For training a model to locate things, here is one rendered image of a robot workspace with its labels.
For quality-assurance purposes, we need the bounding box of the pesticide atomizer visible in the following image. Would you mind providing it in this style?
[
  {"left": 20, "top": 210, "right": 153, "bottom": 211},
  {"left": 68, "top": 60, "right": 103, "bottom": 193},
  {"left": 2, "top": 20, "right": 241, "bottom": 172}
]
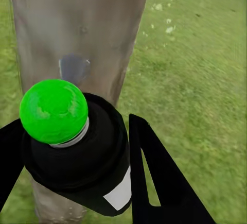
[{"left": 19, "top": 54, "right": 132, "bottom": 217}]

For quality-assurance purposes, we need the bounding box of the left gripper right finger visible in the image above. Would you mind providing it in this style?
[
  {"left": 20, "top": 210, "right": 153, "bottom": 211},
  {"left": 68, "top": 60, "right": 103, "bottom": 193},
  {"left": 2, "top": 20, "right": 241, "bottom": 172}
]
[{"left": 129, "top": 114, "right": 216, "bottom": 224}]

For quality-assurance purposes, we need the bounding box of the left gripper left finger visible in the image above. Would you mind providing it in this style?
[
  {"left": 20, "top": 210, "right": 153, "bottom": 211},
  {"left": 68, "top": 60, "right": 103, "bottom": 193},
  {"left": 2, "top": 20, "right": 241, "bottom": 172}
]
[{"left": 0, "top": 118, "right": 25, "bottom": 210}]

